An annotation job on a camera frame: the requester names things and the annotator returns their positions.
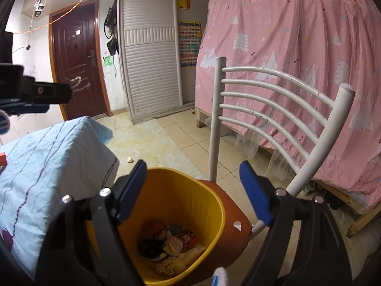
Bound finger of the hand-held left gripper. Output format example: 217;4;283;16
33;81;73;105
6;104;50;115

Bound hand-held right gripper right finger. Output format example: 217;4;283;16
239;160;352;286

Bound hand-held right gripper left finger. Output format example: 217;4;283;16
39;159;149;286

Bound red cloth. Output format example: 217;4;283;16
144;220;167;239

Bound yellow plastic bin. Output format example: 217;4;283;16
86;168;225;286

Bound beige cloth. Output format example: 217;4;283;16
163;235;183;256

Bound red snack packet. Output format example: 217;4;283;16
177;229;198;246

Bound knotted cream knit cloth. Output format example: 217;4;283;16
156;256;186;275

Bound long cream knit sock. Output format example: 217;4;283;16
177;244;206;264

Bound person's right hand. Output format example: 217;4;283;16
212;267;228;286

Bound dark brown door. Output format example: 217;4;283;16
48;0;113;121

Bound light blue striped sheet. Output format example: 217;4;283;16
0;116;120;279

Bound small black hanging bag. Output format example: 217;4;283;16
106;36;120;56

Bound dark shoe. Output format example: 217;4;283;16
324;191;349;210

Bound white metal chair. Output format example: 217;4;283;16
190;56;356;285

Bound white louvered wardrobe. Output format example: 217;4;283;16
117;0;215;124

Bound colourful grid poster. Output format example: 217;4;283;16
178;20;203;67

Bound pink printed curtain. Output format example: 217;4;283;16
195;0;381;206

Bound orange string lights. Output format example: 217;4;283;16
6;0;93;34

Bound white security camera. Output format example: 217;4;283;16
33;0;46;17

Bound wooden bed frame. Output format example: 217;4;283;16
195;0;381;239

